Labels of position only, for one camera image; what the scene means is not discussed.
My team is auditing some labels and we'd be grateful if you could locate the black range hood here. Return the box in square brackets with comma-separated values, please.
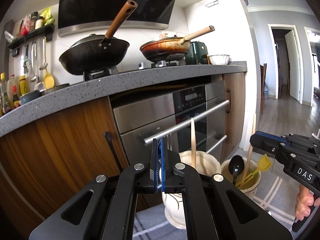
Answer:
[57, 0, 175, 37]

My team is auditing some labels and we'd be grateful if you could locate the person's right hand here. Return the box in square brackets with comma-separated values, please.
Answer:
[295, 184, 320, 221]

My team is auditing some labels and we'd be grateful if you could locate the wooden cabinet door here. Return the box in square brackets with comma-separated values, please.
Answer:
[220, 73, 245, 162]

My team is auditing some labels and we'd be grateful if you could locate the wooden chair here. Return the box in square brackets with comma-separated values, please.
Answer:
[260, 63, 267, 114]

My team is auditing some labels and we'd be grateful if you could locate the black wok wooden handle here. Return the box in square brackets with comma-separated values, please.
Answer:
[59, 0, 138, 75]

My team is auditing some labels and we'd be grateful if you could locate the yellow spatula hanging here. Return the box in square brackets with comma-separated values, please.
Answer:
[43, 36, 55, 89]

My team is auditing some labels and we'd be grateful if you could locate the yellow sauce bottle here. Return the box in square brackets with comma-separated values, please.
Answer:
[19, 75, 29, 95]

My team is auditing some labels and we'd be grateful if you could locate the stainless steel oven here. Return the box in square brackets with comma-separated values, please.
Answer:
[113, 81, 226, 164]

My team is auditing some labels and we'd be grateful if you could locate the black wall shelf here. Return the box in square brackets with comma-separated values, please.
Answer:
[7, 24, 55, 50]

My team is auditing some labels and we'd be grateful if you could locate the grey kitchen countertop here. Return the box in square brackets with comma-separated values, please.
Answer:
[1, 61, 247, 137]

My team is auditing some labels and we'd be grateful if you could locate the grey plaid tablecloth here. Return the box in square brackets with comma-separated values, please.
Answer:
[132, 147, 301, 240]

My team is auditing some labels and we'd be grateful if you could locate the white bowl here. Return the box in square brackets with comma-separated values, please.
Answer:
[209, 55, 230, 65]

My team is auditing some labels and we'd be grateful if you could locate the silver fork in holder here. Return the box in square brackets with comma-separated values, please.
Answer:
[164, 133, 172, 151]

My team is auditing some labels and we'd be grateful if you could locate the yellow plastic spoon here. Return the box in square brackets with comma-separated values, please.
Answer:
[236, 154, 272, 187]

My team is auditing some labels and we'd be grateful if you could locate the left wooden cabinet front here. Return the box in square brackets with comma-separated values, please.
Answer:
[1, 97, 128, 238]

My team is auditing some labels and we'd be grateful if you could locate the oil bottle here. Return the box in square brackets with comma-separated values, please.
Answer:
[1, 73, 11, 114]

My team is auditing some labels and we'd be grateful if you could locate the brown frying pan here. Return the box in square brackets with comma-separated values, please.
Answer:
[140, 25, 215, 63]

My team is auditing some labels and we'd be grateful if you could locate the green air fryer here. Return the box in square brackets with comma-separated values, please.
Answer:
[185, 42, 208, 65]

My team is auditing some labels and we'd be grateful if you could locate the cream ceramic utensil holder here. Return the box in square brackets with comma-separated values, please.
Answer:
[162, 151, 261, 230]

